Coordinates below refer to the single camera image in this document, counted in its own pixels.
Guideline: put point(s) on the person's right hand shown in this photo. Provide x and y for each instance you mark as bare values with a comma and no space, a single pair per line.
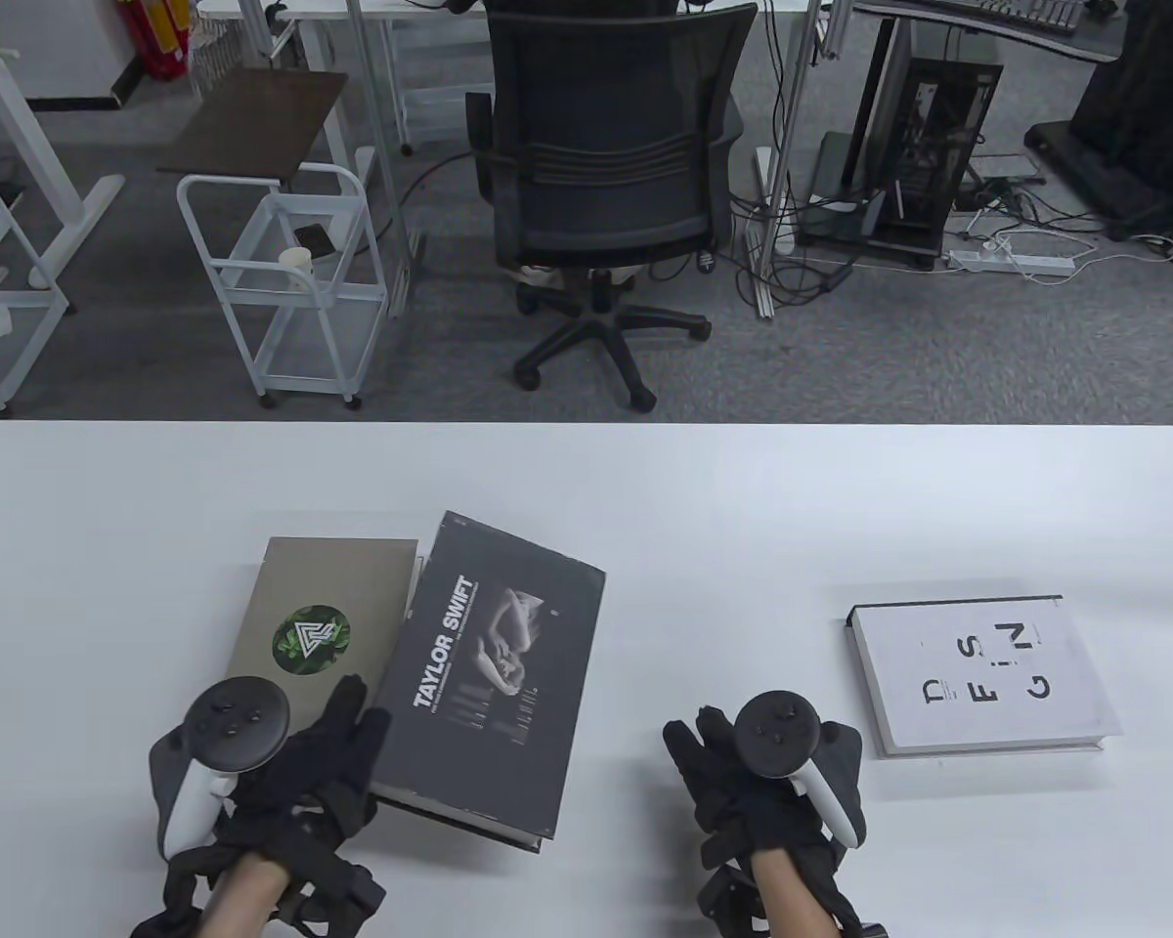
743,811

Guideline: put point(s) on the person's left hand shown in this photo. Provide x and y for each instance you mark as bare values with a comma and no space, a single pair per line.
313,782

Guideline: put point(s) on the grey white controller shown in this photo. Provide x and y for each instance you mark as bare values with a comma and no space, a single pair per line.
777,733
235,723

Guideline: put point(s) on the grey book green circle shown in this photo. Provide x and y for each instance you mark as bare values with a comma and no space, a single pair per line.
332,576

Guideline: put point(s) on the black photo cover book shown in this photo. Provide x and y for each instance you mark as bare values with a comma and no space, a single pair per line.
538,743

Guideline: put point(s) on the white book black letters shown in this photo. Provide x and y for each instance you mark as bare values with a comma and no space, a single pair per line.
987,718

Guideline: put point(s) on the person's right forearm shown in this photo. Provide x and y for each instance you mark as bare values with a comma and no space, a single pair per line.
792,904

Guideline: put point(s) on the person's left forearm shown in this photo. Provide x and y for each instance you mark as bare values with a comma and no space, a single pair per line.
239,904

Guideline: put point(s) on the black wrist sensor band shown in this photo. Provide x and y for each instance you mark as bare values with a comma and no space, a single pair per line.
161,926

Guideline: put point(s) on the white rolling cart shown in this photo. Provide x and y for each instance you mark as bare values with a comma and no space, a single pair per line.
303,347

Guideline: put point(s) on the white paper cup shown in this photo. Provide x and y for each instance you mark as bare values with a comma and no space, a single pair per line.
296,260

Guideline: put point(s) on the black phone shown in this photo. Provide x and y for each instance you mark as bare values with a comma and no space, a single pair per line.
313,237

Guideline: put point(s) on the white power strip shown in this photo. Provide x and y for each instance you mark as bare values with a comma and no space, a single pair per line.
1017,262

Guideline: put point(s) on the dark grey laptop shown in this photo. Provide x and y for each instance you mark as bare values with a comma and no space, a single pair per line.
829,171

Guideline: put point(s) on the dark brown table board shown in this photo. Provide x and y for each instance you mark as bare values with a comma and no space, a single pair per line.
254,122

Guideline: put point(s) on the black mesh office chair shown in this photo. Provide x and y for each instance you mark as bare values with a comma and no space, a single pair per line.
606,147

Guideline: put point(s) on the black computer tower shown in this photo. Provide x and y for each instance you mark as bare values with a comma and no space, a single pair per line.
938,147

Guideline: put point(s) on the grey floor plate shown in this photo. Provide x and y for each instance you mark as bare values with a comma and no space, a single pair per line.
1007,166

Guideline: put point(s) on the white drawer unit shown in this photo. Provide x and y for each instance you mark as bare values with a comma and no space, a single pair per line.
440,78

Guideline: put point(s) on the red fire extinguisher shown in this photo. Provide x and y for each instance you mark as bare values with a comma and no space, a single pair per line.
181,12
161,49

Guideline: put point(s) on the black equipment stand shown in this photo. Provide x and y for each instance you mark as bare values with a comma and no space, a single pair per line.
1144,117

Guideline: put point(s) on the black curved desk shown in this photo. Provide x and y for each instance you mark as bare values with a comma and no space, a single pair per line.
1100,44

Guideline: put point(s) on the dark keyboard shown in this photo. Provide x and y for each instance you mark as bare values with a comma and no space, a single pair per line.
1031,12

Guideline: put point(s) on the aluminium frame post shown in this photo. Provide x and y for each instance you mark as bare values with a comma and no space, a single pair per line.
791,127
403,283

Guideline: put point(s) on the white desk leg frame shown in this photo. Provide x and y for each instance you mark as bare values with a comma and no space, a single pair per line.
15,117

